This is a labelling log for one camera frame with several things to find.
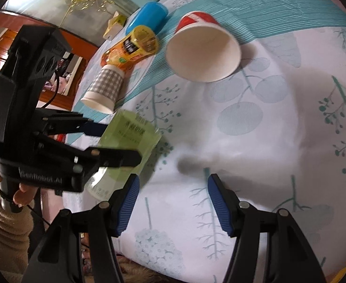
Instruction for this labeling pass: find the orange juice bottle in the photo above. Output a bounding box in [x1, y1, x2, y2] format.
[99, 25, 159, 72]

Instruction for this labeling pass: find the red white paper cup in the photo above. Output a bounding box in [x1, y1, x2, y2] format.
[165, 10, 242, 83]

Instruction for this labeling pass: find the person's left forearm beige sleeve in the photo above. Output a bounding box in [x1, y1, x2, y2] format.
[0, 180, 36, 261]

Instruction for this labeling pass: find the person's left hand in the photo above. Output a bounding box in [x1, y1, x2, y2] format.
[0, 163, 44, 208]

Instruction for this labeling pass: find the small yellow white carton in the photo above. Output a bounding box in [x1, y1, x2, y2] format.
[102, 11, 127, 40]

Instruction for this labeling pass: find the green clear plastic bottle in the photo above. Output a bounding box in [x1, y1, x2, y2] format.
[86, 110, 163, 201]

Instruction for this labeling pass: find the blue plastic cup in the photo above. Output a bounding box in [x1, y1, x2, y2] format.
[125, 1, 169, 36]

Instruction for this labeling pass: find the black cable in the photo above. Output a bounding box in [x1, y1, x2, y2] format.
[36, 51, 70, 109]

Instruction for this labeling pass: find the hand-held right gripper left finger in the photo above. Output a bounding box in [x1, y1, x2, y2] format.
[21, 175, 140, 283]

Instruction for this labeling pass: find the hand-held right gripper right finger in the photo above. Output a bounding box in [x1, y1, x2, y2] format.
[207, 173, 328, 283]

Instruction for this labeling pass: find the beige fuzzy clothing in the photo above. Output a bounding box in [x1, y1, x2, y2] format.
[82, 254, 229, 283]

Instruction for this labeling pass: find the white teal printed bedsheet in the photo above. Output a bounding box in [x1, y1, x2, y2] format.
[62, 0, 346, 281]

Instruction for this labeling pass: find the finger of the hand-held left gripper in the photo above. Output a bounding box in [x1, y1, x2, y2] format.
[36, 134, 143, 172]
[42, 112, 108, 138]

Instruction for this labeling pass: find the grey checkered paper cup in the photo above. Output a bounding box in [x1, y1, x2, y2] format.
[81, 64, 124, 114]

